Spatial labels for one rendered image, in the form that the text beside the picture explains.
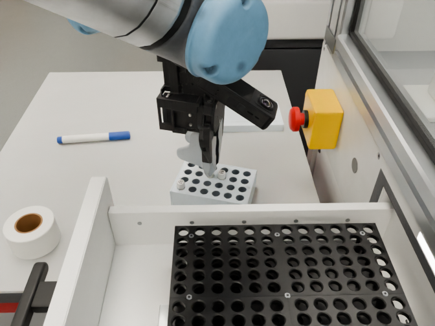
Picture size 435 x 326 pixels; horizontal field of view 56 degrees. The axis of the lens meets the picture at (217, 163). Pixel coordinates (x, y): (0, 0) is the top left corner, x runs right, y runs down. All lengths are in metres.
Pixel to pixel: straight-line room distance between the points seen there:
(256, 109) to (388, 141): 0.17
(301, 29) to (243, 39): 0.80
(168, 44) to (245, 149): 0.49
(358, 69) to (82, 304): 0.44
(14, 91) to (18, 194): 2.01
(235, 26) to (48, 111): 0.69
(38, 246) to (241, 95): 0.35
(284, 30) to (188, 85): 0.58
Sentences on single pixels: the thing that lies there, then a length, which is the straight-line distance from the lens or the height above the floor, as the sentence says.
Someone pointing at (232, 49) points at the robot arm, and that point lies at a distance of 0.32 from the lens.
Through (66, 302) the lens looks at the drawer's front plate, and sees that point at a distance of 0.39.
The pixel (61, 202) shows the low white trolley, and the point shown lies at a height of 0.76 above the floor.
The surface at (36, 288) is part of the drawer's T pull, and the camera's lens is 0.43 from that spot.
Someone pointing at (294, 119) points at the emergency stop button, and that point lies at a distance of 0.65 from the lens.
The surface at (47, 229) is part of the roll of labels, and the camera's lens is 0.63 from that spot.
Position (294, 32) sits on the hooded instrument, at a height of 0.82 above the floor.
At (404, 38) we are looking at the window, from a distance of 0.52.
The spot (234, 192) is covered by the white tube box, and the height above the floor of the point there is 0.80.
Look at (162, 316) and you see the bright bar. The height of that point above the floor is 0.85.
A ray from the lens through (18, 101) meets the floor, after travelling 2.63.
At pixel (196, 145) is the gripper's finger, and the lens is 0.60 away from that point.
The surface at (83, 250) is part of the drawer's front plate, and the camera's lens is 0.42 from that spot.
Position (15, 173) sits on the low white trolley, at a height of 0.76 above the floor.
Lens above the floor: 1.24
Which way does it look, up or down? 40 degrees down
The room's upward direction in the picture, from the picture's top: straight up
